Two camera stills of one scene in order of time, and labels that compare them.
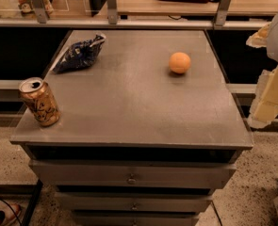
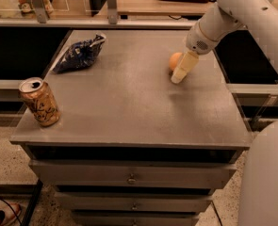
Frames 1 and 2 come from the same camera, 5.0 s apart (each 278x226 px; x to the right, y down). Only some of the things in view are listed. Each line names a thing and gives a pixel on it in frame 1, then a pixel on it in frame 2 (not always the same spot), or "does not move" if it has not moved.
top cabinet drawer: [131, 174] does not move
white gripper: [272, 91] to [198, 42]
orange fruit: [179, 62] does not move
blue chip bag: [80, 56] does not move
